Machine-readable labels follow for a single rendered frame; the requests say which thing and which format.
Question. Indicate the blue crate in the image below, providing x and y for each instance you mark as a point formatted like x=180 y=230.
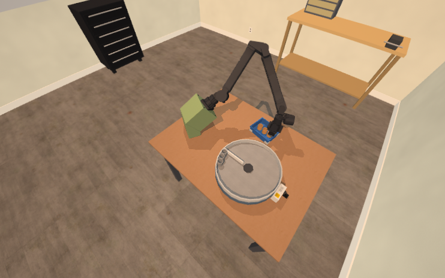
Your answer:
x=263 y=137

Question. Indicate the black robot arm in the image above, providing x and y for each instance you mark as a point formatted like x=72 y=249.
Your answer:
x=223 y=95

